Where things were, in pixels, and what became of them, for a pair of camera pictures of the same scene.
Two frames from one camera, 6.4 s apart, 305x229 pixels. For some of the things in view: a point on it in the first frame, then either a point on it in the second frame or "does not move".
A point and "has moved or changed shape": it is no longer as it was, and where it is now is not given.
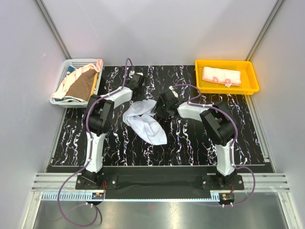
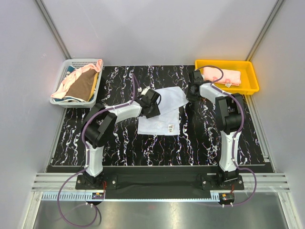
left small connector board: x=96 y=195 does not move
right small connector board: x=226 y=198 does not move
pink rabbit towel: x=228 y=77 does not move
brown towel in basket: x=81 y=87 does not move
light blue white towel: x=138 y=115 has moved or changed shape
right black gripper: x=157 y=109 → x=190 y=98
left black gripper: x=140 y=98 → x=155 y=113
